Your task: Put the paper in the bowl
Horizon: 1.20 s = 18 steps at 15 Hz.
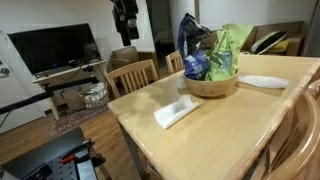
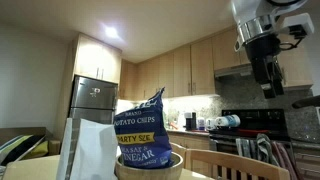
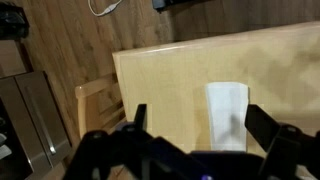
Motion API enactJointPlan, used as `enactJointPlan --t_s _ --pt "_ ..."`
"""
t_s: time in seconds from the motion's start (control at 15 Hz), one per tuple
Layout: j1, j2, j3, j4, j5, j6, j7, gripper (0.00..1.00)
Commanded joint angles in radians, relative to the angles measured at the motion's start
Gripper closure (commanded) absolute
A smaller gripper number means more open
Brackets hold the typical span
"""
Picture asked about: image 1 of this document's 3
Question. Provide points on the blue potato chip bag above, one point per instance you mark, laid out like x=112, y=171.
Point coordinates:
x=195, y=65

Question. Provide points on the black tripod boom bar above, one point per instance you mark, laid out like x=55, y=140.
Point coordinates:
x=26, y=101

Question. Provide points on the wooden bowl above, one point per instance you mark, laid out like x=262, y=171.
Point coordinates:
x=210, y=88

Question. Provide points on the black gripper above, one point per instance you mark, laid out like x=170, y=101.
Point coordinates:
x=124, y=13

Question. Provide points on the wicker basket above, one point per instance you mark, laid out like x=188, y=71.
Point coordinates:
x=95, y=96

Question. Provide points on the brown armchair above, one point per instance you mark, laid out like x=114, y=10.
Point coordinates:
x=125, y=55

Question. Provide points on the cardboard box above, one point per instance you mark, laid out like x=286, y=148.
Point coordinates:
x=71, y=100

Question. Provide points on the wooden slat back chair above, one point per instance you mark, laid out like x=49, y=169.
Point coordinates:
x=133, y=71

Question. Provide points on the striped cushion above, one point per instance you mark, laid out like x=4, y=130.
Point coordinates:
x=268, y=41

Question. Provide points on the white paper towel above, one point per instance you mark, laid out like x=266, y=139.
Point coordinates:
x=173, y=113

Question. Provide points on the round metal door knob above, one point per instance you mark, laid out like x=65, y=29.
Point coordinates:
x=4, y=71

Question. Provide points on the black flat screen television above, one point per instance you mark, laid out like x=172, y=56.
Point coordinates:
x=50, y=46

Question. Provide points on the yellow cushion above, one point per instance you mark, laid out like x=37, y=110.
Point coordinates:
x=282, y=46

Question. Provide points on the white wooden TV stand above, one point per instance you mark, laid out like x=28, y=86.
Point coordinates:
x=66, y=71

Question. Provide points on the wooden curved back chair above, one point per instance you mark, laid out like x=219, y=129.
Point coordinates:
x=306, y=140

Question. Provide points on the brown sofa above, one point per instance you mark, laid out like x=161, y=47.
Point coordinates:
x=293, y=45

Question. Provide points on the white cabinet door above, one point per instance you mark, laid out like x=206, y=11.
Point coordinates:
x=13, y=93

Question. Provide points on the green snack bag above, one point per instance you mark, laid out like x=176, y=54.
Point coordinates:
x=226, y=50

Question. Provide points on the patterned rug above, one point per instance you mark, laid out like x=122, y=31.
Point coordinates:
x=70, y=120

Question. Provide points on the black robot cart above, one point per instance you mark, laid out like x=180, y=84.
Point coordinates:
x=43, y=153

